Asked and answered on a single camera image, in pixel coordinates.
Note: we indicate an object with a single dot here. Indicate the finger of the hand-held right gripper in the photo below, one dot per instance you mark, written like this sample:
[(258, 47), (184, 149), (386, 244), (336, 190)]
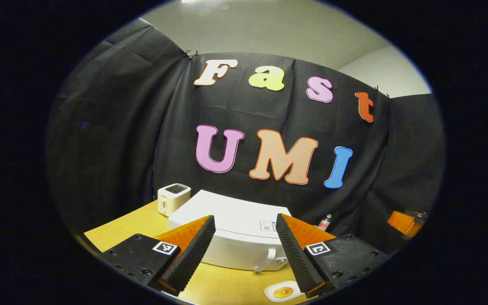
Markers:
[(400, 222)]

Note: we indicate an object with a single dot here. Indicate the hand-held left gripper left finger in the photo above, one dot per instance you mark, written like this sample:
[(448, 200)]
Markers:
[(193, 254)]

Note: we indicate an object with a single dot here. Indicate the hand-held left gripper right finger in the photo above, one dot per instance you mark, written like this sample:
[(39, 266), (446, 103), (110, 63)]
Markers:
[(297, 258)]

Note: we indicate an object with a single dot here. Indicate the fried egg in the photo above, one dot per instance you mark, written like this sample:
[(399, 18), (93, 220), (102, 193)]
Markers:
[(283, 291)]

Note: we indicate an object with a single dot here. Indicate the white microwave oven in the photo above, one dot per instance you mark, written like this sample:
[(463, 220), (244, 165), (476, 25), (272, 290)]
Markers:
[(235, 212)]

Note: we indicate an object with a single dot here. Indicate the clear bottle with pink label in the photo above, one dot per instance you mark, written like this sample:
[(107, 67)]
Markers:
[(324, 223)]

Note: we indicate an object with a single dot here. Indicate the white plate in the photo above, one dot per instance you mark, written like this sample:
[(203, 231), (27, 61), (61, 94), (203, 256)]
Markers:
[(269, 296)]

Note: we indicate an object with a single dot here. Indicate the white toaster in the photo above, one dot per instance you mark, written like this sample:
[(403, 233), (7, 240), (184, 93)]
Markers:
[(172, 201)]

